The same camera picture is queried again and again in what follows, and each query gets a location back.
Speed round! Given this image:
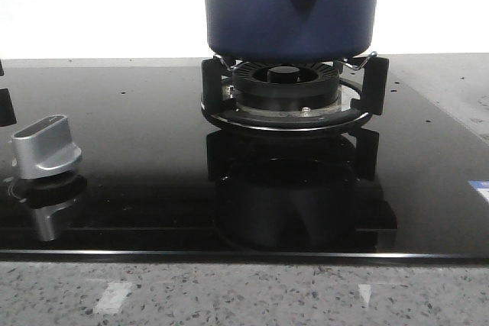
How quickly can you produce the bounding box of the black glass gas cooktop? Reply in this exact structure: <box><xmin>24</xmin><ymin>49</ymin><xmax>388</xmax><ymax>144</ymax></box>
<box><xmin>1</xmin><ymin>56</ymin><xmax>488</xmax><ymax>264</ymax></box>

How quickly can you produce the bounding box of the silver stove control knob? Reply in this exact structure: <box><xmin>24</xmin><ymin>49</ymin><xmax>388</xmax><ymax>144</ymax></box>
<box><xmin>11</xmin><ymin>115</ymin><xmax>82</xmax><ymax>179</ymax></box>

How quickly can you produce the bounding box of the black pot support grate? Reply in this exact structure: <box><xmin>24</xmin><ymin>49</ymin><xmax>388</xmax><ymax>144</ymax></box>
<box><xmin>201</xmin><ymin>53</ymin><xmax>389</xmax><ymax>134</ymax></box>

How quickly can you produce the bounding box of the dark blue cooking pot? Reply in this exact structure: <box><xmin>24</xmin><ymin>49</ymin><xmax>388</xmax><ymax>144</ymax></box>
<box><xmin>205</xmin><ymin>0</ymin><xmax>377</xmax><ymax>63</ymax></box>

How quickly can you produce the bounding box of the blue white cooktop sticker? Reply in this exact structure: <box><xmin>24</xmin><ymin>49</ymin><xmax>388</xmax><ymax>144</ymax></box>
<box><xmin>469</xmin><ymin>180</ymin><xmax>489</xmax><ymax>202</ymax></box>

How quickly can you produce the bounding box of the black round gas burner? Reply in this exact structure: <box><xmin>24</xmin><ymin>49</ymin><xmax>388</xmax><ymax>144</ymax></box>
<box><xmin>232</xmin><ymin>62</ymin><xmax>340</xmax><ymax>117</ymax></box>

